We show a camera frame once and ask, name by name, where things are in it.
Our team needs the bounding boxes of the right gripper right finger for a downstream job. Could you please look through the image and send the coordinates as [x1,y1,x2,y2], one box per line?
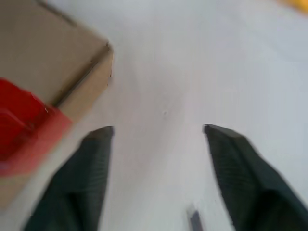
[203,123,308,231]

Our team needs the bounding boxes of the brown cardboard box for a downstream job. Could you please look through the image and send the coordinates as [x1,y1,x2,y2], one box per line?
[0,0,114,215]

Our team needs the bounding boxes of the red tape strip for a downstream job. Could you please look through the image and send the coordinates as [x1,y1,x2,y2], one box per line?
[0,78,73,178]

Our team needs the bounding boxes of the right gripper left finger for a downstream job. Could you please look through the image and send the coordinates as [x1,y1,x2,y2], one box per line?
[23,125,115,231]

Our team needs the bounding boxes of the yellow crumpled cloth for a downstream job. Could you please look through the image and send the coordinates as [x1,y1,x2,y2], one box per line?
[287,0,308,15]

